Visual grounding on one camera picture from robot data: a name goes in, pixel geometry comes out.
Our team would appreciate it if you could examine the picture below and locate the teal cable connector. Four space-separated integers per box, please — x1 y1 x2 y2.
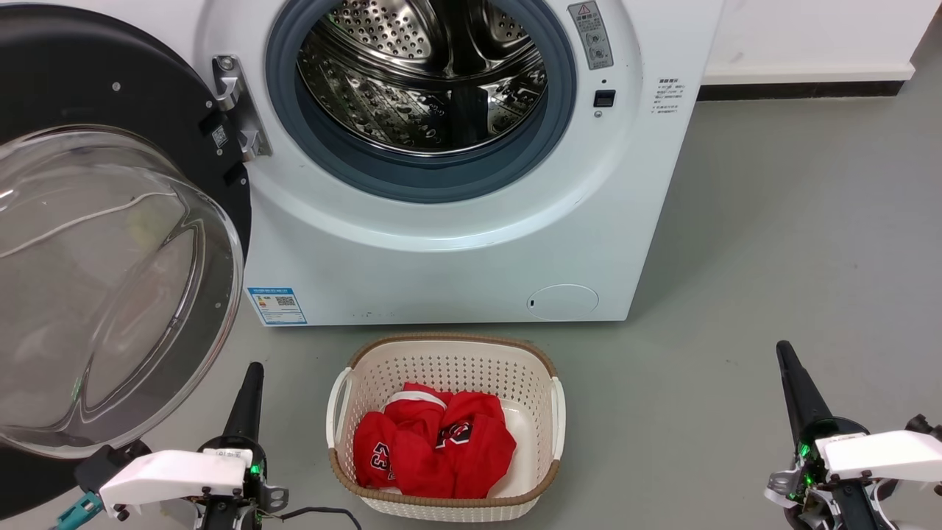
54 490 105 530

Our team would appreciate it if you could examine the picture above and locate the grey warning label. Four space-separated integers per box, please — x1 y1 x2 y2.
567 0 615 71

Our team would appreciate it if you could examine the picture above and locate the grey metal door hinge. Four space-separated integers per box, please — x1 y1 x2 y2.
211 54 274 163

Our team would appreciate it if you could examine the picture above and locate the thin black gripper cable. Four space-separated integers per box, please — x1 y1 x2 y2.
278 506 364 530

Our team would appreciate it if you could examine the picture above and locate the small printed text sticker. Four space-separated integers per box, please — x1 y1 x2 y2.
654 77 686 116

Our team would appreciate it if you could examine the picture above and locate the blue energy label sticker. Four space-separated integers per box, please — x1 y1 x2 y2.
247 287 308 326

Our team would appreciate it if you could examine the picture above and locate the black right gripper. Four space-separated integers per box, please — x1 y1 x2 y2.
764 340 900 530

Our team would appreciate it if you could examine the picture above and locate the white plastic laundry basket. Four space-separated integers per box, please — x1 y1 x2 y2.
326 333 567 523

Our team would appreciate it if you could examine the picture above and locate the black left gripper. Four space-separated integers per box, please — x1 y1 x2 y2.
193 361 290 530

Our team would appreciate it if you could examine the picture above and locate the white floor cable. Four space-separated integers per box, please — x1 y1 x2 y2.
0 191 174 260

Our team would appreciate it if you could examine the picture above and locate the black round glass washer door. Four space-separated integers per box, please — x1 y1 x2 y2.
0 4 253 517

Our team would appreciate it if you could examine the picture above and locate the white front-load washing machine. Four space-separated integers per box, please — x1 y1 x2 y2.
191 0 726 327

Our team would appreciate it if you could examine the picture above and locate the round white filter cover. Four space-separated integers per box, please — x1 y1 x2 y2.
527 284 600 322

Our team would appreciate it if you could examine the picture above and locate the red basketball jersey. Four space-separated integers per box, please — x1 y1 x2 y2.
353 382 517 500

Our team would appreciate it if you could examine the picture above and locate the stainless steel washer drum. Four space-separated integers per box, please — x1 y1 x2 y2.
297 0 550 158

